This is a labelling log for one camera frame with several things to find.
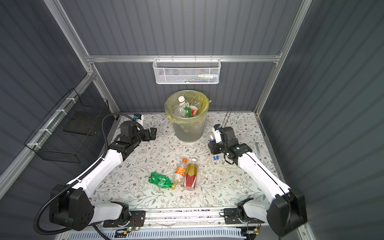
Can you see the small orange label bottle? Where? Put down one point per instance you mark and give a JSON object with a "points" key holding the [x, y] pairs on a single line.
{"points": [[179, 174]]}

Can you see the yellow red label bottle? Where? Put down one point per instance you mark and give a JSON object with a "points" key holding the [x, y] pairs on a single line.
{"points": [[191, 175]]}

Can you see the yellow plastic bin liner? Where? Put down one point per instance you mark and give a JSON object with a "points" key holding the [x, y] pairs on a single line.
{"points": [[194, 98]]}

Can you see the clear bottle red label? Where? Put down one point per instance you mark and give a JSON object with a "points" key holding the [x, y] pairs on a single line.
{"points": [[195, 109]]}

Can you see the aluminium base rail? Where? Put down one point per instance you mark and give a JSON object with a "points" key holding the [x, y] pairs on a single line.
{"points": [[190, 217]]}

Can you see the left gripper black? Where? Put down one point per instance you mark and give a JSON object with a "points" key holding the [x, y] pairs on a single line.
{"points": [[150, 133]]}

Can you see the clear bottle green cap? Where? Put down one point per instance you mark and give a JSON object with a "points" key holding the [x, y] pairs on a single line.
{"points": [[180, 112]]}

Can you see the lilac handled scissors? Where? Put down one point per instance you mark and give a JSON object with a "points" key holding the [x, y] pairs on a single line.
{"points": [[258, 150]]}

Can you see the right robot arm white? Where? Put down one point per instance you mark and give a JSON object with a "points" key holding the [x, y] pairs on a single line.
{"points": [[286, 210]]}

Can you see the lying green soda bottle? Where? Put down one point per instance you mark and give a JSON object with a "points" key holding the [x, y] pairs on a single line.
{"points": [[161, 181]]}

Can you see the silver mesh waste bin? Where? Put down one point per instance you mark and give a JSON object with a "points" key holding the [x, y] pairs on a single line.
{"points": [[190, 132]]}

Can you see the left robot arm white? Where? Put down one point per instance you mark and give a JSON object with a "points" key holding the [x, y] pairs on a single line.
{"points": [[70, 207]]}

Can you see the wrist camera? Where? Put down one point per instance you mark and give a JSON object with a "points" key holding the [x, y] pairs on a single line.
{"points": [[139, 118], [223, 134]]}

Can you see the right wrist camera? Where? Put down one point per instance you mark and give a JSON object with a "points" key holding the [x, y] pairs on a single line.
{"points": [[223, 134]]}

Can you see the black wire side basket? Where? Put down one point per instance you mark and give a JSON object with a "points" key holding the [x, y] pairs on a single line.
{"points": [[73, 133]]}

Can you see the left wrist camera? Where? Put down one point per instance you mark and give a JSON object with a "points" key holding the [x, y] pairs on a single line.
{"points": [[139, 118]]}

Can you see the white wire wall basket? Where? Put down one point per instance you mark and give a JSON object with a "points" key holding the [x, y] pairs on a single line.
{"points": [[195, 72]]}

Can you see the white slotted cable duct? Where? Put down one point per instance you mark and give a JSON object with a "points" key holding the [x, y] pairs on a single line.
{"points": [[177, 234]]}

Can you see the upright green soda bottle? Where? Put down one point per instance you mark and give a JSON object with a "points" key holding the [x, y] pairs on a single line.
{"points": [[188, 111]]}

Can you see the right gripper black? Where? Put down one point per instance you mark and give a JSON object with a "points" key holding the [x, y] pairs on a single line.
{"points": [[213, 147]]}

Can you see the clear unlabeled bottle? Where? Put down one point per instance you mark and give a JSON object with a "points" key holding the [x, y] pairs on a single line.
{"points": [[182, 102]]}

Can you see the small blue label bottle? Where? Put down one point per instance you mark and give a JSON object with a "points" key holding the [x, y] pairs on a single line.
{"points": [[216, 158]]}

